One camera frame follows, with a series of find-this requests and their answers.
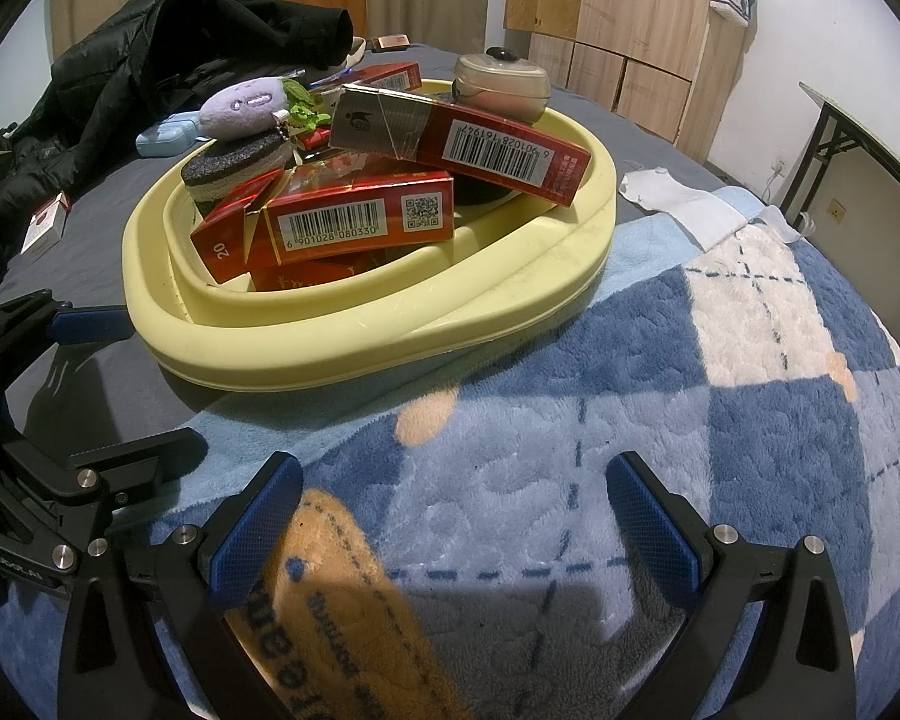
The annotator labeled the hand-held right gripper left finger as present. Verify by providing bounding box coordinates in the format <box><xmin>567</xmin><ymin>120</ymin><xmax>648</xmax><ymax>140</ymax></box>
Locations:
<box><xmin>56</xmin><ymin>452</ymin><xmax>323</xmax><ymax>720</ymax></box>

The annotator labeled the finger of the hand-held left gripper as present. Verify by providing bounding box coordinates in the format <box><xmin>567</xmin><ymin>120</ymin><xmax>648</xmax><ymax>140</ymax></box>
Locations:
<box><xmin>0</xmin><ymin>427</ymin><xmax>211</xmax><ymax>541</ymax></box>
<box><xmin>0</xmin><ymin>289</ymin><xmax>133</xmax><ymax>421</ymax></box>

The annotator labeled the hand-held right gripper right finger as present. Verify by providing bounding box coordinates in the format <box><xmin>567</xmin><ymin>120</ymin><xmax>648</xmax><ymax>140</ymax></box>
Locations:
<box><xmin>606</xmin><ymin>452</ymin><xmax>860</xmax><ymax>720</ymax></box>

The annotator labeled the yellow plastic basin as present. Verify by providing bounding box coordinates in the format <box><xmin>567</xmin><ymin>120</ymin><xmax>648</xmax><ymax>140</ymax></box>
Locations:
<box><xmin>122</xmin><ymin>79</ymin><xmax>617</xmax><ymax>393</ymax></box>

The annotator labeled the round black speckled sponge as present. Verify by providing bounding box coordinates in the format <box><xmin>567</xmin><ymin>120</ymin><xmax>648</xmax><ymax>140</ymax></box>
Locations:
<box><xmin>181</xmin><ymin>131</ymin><xmax>293</xmax><ymax>208</ymax></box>

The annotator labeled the grey bed sheet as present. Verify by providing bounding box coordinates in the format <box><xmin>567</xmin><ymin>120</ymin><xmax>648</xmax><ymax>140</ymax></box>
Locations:
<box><xmin>0</xmin><ymin>41</ymin><xmax>728</xmax><ymax>421</ymax></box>

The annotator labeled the small white red box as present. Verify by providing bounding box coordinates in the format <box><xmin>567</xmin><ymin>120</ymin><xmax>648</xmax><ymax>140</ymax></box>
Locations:
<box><xmin>21</xmin><ymin>191</ymin><xmax>74</xmax><ymax>260</ymax></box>

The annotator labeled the blue plaid fleece blanket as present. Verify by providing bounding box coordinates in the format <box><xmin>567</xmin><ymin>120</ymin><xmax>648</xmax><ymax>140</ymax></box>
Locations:
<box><xmin>0</xmin><ymin>187</ymin><xmax>900</xmax><ymax>720</ymax></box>

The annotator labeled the light blue case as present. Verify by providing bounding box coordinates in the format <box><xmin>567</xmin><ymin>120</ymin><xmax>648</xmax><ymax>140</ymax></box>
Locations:
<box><xmin>136</xmin><ymin>114</ymin><xmax>200</xmax><ymax>158</ymax></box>

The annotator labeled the red cigarette carton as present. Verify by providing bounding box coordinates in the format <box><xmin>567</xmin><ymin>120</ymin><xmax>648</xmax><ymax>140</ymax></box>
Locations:
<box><xmin>343</xmin><ymin>62</ymin><xmax>423</xmax><ymax>96</ymax></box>
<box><xmin>190</xmin><ymin>165</ymin><xmax>457</xmax><ymax>286</ymax></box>
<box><xmin>249</xmin><ymin>251</ymin><xmax>391</xmax><ymax>293</ymax></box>

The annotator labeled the purple plush eggplant toy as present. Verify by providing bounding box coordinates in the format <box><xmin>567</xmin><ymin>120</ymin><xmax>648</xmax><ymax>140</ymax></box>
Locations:
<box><xmin>199</xmin><ymin>75</ymin><xmax>332</xmax><ymax>142</ymax></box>

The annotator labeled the black jacket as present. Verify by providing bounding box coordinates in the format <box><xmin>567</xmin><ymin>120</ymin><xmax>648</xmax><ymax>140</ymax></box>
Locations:
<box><xmin>0</xmin><ymin>0</ymin><xmax>355</xmax><ymax>271</ymax></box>

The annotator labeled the white cloth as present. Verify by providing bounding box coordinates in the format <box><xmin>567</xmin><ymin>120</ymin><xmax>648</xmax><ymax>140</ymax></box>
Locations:
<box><xmin>619</xmin><ymin>169</ymin><xmax>792</xmax><ymax>248</ymax></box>

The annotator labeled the red carton with grey end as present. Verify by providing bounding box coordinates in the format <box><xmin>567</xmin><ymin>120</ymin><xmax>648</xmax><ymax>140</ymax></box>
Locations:
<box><xmin>328</xmin><ymin>85</ymin><xmax>595</xmax><ymax>209</ymax></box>

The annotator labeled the folding table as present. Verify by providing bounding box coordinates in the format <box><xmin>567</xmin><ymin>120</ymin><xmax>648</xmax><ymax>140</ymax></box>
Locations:
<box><xmin>797</xmin><ymin>81</ymin><xmax>900</xmax><ymax>365</ymax></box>

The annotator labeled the pink round case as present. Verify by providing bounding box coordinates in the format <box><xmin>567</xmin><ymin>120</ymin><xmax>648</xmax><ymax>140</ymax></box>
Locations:
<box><xmin>451</xmin><ymin>47</ymin><xmax>554</xmax><ymax>122</ymax></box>

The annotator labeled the wooden wardrobe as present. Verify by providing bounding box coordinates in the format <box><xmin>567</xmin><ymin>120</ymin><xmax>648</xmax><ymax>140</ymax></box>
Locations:
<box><xmin>504</xmin><ymin>0</ymin><xmax>743</xmax><ymax>145</ymax></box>

